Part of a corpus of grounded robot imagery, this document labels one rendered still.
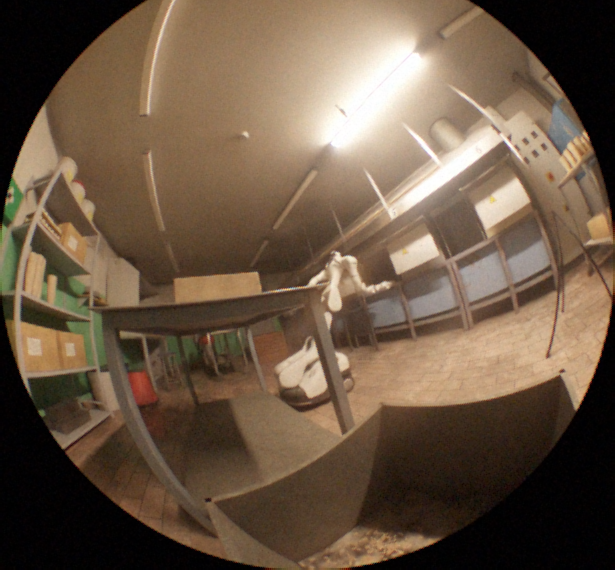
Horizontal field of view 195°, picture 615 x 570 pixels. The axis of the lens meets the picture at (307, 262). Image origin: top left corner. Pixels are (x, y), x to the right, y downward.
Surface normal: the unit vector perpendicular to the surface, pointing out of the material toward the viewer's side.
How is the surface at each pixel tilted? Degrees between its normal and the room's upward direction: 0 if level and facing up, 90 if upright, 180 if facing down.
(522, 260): 90
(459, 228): 90
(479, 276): 90
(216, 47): 180
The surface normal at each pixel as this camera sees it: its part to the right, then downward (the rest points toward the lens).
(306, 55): 0.25, 0.92
